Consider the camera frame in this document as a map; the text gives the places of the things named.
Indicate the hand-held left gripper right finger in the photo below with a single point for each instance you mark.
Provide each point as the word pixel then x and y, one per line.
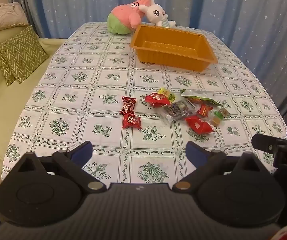
pixel 194 151

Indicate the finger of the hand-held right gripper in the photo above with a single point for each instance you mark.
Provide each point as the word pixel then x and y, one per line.
pixel 264 142

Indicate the blue star curtain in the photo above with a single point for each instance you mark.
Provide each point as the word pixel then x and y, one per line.
pixel 208 5

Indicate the yellow snack packet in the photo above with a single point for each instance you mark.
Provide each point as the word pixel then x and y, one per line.
pixel 167 93

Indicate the floral checked tablecloth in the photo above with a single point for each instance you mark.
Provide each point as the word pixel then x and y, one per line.
pixel 71 100

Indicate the green chevron pillow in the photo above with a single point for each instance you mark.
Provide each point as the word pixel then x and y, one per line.
pixel 24 55
pixel 2 65

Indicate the beige quilted pillow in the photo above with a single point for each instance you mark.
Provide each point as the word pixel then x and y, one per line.
pixel 4 16

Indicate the pink green star plush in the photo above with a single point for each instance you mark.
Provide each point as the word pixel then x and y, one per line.
pixel 126 15

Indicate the red snack packet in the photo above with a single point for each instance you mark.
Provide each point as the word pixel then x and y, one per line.
pixel 157 100
pixel 198 125

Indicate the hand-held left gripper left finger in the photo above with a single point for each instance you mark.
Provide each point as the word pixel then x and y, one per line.
pixel 83 150

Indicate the dark red candy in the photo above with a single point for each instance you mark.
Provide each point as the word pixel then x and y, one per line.
pixel 129 105

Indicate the white bunny plush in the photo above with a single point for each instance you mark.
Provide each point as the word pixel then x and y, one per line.
pixel 158 13

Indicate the green white snack packet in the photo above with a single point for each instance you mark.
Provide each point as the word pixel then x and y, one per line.
pixel 201 98

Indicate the clear dark snack packet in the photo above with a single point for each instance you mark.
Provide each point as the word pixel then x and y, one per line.
pixel 177 111

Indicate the small orange-red candy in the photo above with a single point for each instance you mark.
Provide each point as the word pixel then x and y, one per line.
pixel 204 110

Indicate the green orange jelly cup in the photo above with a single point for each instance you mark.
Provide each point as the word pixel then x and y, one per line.
pixel 218 118

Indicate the small clear jelly cup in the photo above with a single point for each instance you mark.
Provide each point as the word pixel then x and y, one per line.
pixel 224 112

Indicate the orange plastic tray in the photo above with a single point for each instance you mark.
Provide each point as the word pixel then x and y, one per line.
pixel 178 55

